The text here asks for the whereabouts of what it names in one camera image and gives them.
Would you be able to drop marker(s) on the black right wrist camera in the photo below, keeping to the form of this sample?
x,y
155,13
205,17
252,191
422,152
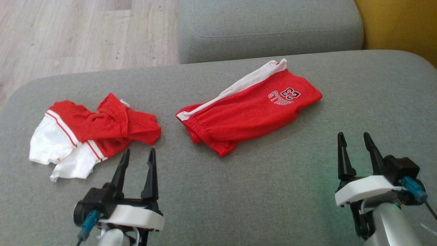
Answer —
x,y
403,167

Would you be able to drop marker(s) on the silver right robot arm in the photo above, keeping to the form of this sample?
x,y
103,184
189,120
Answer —
x,y
392,225

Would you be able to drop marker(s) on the large grey sofa seat cushion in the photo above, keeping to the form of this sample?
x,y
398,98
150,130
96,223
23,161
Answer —
x,y
239,191

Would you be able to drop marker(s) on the red shorts with white stripe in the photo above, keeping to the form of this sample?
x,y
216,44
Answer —
x,y
252,112

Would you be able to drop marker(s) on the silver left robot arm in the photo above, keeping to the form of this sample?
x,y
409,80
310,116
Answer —
x,y
112,239

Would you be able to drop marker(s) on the large yellow sofa backrest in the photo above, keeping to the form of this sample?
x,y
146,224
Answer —
x,y
399,24

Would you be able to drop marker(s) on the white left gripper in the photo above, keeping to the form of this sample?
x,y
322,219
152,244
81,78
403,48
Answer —
x,y
133,217

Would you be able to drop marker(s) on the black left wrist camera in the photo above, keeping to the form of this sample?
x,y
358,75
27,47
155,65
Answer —
x,y
97,201

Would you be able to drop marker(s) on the red jersey with white sleeves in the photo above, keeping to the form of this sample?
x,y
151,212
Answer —
x,y
112,126

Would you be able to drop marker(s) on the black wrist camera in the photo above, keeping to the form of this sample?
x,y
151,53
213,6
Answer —
x,y
403,167
97,201

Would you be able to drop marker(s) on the medium grey sofa seat cushion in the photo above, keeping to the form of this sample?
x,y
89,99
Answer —
x,y
269,27

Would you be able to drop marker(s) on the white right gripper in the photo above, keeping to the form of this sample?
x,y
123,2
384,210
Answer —
x,y
365,188

